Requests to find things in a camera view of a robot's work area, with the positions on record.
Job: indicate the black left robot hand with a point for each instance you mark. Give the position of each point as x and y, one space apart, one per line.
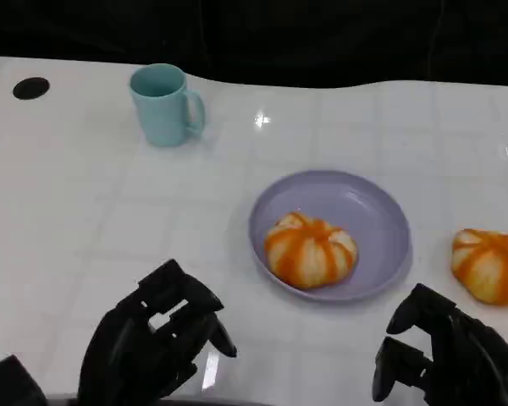
127 355

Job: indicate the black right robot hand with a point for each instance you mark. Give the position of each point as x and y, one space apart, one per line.
470 368

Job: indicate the orange and white bread roll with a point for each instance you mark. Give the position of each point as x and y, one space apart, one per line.
309 254
491 266

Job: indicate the lilac plate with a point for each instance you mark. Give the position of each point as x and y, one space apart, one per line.
364 203

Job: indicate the pale green mug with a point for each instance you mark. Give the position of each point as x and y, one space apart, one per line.
161 118

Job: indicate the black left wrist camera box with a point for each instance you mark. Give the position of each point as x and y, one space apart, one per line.
8 385

